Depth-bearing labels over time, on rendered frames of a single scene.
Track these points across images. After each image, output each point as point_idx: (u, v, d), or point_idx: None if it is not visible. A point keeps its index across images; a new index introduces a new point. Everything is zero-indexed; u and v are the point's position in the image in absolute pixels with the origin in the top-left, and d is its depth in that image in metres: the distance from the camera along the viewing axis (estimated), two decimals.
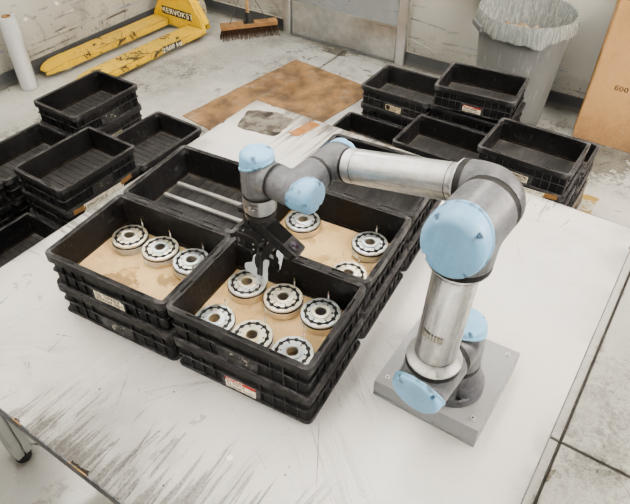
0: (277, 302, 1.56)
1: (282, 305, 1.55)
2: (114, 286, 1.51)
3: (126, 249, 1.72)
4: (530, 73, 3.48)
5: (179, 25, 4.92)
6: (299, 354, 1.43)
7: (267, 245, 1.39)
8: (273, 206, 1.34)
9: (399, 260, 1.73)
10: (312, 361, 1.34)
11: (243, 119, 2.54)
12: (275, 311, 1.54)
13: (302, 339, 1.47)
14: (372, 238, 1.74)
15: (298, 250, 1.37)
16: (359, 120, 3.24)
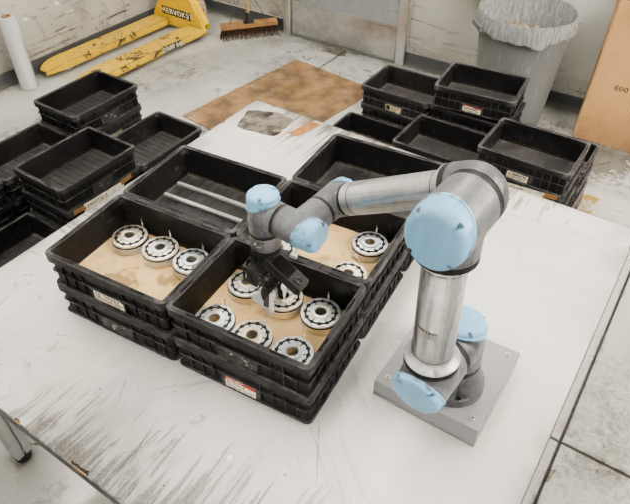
0: (277, 301, 1.56)
1: (282, 304, 1.55)
2: (114, 286, 1.51)
3: (126, 249, 1.72)
4: (530, 73, 3.48)
5: (179, 25, 4.92)
6: (299, 354, 1.43)
7: (273, 279, 1.46)
8: (278, 243, 1.40)
9: (399, 260, 1.73)
10: (312, 361, 1.34)
11: (243, 119, 2.54)
12: (275, 310, 1.54)
13: (302, 339, 1.47)
14: (372, 238, 1.74)
15: (302, 284, 1.43)
16: (359, 120, 3.24)
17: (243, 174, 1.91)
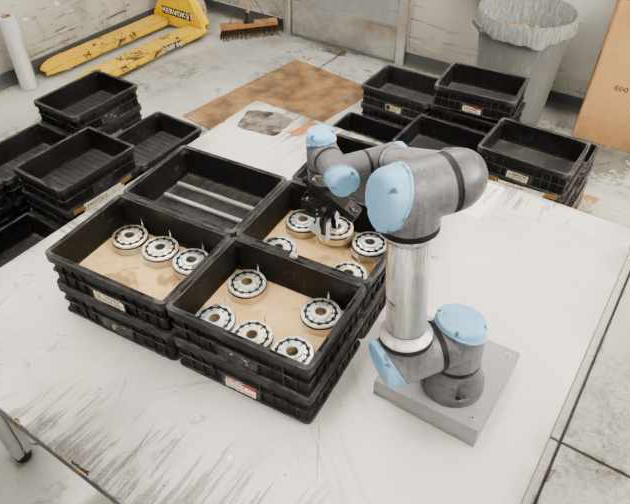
0: (331, 230, 1.74)
1: (336, 233, 1.73)
2: (114, 286, 1.51)
3: (126, 249, 1.72)
4: (530, 73, 3.48)
5: (179, 25, 4.92)
6: (299, 354, 1.43)
7: (329, 209, 1.63)
8: None
9: None
10: (312, 361, 1.34)
11: (243, 119, 2.54)
12: (330, 238, 1.72)
13: (302, 339, 1.47)
14: (372, 238, 1.74)
15: (357, 212, 1.61)
16: (359, 120, 3.24)
17: (243, 174, 1.91)
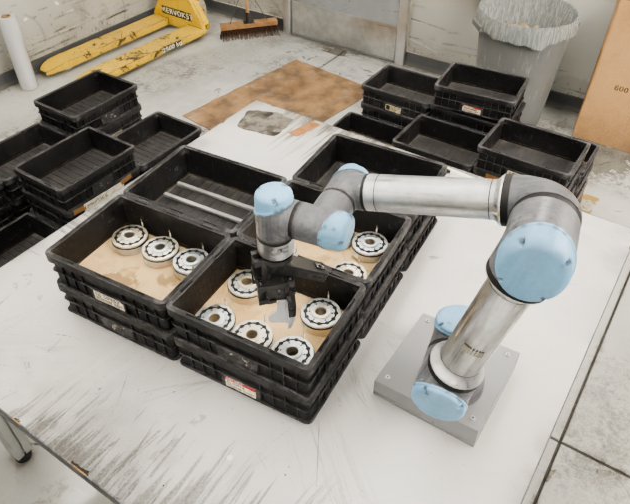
0: None
1: None
2: (114, 286, 1.51)
3: (126, 249, 1.72)
4: (530, 73, 3.48)
5: (179, 25, 4.92)
6: (299, 354, 1.43)
7: (294, 282, 1.30)
8: None
9: (399, 260, 1.73)
10: (312, 361, 1.34)
11: (243, 119, 2.54)
12: None
13: (302, 339, 1.47)
14: (372, 238, 1.74)
15: (324, 268, 1.32)
16: (359, 120, 3.24)
17: (243, 174, 1.91)
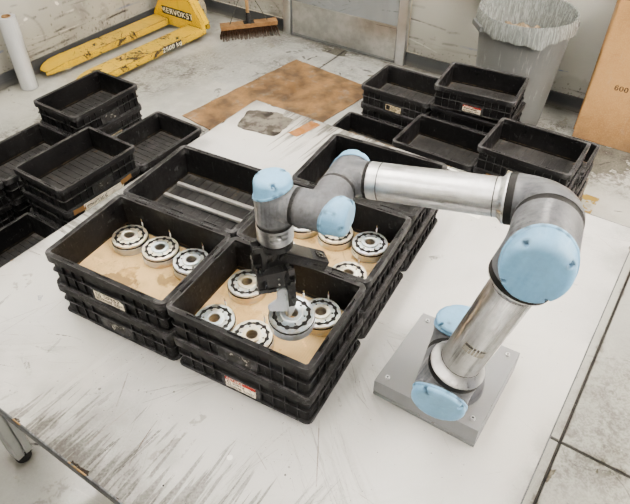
0: (331, 235, 1.75)
1: (336, 238, 1.74)
2: (114, 286, 1.51)
3: (126, 249, 1.72)
4: (530, 73, 3.48)
5: (179, 25, 4.92)
6: (299, 316, 1.33)
7: (294, 271, 1.28)
8: (293, 226, 1.23)
9: (399, 260, 1.73)
10: (312, 361, 1.34)
11: (243, 119, 2.54)
12: (330, 243, 1.73)
13: (302, 299, 1.37)
14: (372, 238, 1.74)
15: (325, 256, 1.30)
16: (359, 120, 3.24)
17: (243, 174, 1.91)
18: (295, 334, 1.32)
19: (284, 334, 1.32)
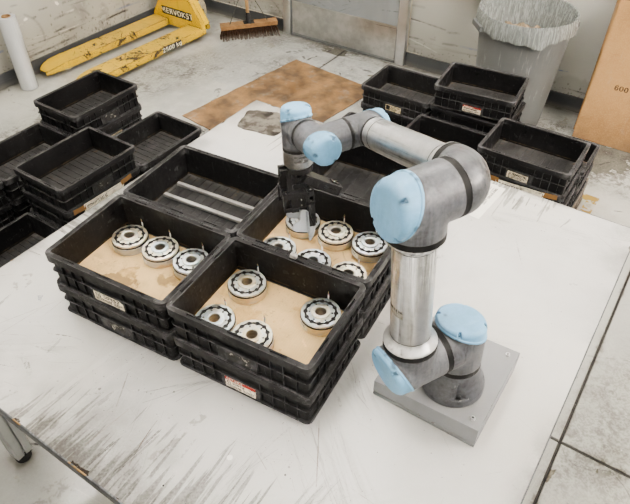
0: (331, 235, 1.75)
1: (336, 238, 1.74)
2: (114, 286, 1.51)
3: (126, 249, 1.72)
4: (530, 73, 3.48)
5: (179, 25, 4.92)
6: (318, 262, 1.66)
7: (313, 194, 1.56)
8: None
9: None
10: (312, 361, 1.34)
11: (243, 119, 2.54)
12: (330, 243, 1.73)
13: (321, 251, 1.70)
14: (372, 238, 1.74)
15: (339, 184, 1.58)
16: None
17: (243, 174, 1.91)
18: None
19: None
